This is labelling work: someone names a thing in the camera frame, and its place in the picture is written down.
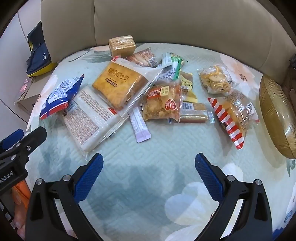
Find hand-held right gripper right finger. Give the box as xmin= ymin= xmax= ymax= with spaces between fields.
xmin=193 ymin=153 xmax=273 ymax=241

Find white green snack packet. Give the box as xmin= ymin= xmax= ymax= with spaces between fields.
xmin=161 ymin=53 xmax=184 ymax=80

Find red striped bread packet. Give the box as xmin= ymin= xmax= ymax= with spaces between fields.
xmin=207 ymin=90 xmax=260 ymax=151

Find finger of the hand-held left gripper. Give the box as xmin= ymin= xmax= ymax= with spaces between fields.
xmin=0 ymin=129 xmax=25 ymax=150
xmin=0 ymin=126 xmax=48 ymax=166

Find gold ribbed plate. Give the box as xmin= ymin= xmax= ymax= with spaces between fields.
xmin=259 ymin=75 xmax=296 ymax=159

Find lilac stick sachet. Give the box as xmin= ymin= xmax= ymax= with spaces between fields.
xmin=129 ymin=109 xmax=152 ymax=143

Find cardboard box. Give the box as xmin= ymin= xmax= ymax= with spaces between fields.
xmin=14 ymin=75 xmax=55 ymax=121

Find brown bar snack packet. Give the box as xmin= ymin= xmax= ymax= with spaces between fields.
xmin=179 ymin=102 xmax=214 ymax=124

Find large yellow cake packet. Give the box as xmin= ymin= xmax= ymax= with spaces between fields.
xmin=92 ymin=57 xmax=163 ymax=116

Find dark blue yellow bag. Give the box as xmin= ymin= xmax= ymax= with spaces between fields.
xmin=26 ymin=21 xmax=58 ymax=77

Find orange crisp snack packet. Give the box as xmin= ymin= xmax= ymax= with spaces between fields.
xmin=139 ymin=80 xmax=183 ymax=123

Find round cookies clear packet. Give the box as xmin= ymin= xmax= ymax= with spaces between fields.
xmin=198 ymin=65 xmax=234 ymax=95

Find pale yellow snack packet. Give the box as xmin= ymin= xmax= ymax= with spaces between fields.
xmin=181 ymin=90 xmax=199 ymax=104

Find yellow brown snack packet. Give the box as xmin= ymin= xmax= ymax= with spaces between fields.
xmin=179 ymin=71 xmax=194 ymax=91

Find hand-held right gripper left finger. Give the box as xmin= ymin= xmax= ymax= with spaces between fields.
xmin=25 ymin=153 xmax=109 ymax=241

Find beige leather sofa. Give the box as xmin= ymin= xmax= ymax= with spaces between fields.
xmin=40 ymin=0 xmax=296 ymax=90

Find blue white snack bag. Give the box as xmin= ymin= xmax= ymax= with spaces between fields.
xmin=39 ymin=74 xmax=85 ymax=120

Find large white wafer packet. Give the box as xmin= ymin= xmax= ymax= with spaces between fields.
xmin=62 ymin=86 xmax=130 ymax=153

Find square yellow cake packet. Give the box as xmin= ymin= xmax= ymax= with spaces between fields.
xmin=109 ymin=35 xmax=137 ymax=58

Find reddish biscuit packet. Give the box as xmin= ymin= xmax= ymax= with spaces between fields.
xmin=126 ymin=48 xmax=160 ymax=68

